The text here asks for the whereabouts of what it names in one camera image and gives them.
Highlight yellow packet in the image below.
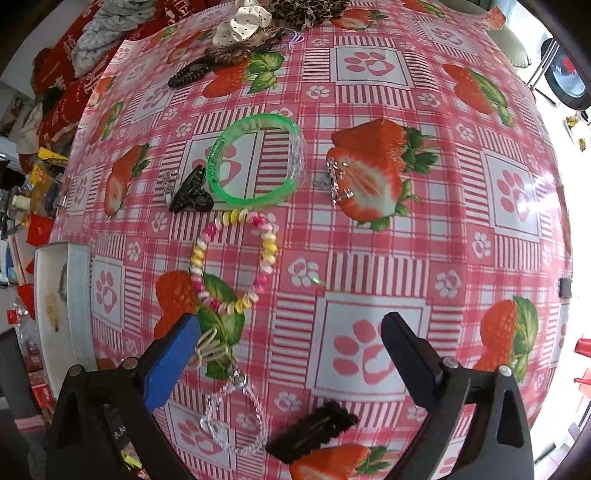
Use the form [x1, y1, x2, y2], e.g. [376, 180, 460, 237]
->
[37, 148, 70, 169]

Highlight brown braided hair tie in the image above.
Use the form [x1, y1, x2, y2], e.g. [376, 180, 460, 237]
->
[205, 44, 252, 65]

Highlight white dotted scrunchie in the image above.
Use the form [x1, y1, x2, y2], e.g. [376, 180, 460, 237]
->
[215, 0, 274, 49]

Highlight leopard print scrunchie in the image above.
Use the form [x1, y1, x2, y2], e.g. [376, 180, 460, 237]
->
[269, 0, 352, 28]

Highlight red plastic stool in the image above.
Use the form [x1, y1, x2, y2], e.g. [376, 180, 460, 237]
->
[573, 338, 591, 398]

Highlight silver rhinestone hair clip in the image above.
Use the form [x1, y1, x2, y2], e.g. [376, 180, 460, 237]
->
[314, 154, 356, 206]

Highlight small clear bead item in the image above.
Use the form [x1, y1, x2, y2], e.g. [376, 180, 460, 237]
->
[161, 170, 180, 205]

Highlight white tray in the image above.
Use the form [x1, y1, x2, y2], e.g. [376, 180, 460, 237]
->
[34, 242, 98, 370]

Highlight colourful spiral bead bracelet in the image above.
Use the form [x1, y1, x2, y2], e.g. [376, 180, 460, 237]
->
[189, 209, 279, 317]

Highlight green plastic bangle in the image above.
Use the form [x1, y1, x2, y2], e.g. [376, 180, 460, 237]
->
[205, 114, 308, 210]

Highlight cream hair ties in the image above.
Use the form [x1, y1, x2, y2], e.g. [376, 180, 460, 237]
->
[193, 328, 232, 370]

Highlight clear crystal bracelet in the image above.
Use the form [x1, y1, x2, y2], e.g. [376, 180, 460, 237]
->
[202, 369, 271, 455]

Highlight dark braided band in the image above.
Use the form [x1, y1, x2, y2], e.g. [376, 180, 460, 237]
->
[167, 59, 218, 88]

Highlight grey knitted cloth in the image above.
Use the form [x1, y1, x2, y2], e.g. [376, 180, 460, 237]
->
[71, 0, 158, 77]

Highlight black hair tie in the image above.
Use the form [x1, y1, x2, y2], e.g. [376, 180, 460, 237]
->
[265, 401, 360, 464]

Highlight stack of red boxes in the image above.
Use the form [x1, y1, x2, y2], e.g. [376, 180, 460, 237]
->
[7, 309, 54, 416]

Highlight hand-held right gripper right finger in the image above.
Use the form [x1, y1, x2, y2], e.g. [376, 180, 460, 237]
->
[381, 311, 534, 480]

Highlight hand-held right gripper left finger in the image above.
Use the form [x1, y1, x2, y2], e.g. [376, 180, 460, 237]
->
[46, 313, 204, 480]

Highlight black claw hair clip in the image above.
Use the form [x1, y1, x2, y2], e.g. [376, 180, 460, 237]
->
[168, 165, 215, 214]

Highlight black round appliance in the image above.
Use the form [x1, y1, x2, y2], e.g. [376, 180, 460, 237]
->
[538, 37, 591, 112]

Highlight strawberry printed tablecloth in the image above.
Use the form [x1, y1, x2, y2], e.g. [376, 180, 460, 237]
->
[48, 0, 573, 480]

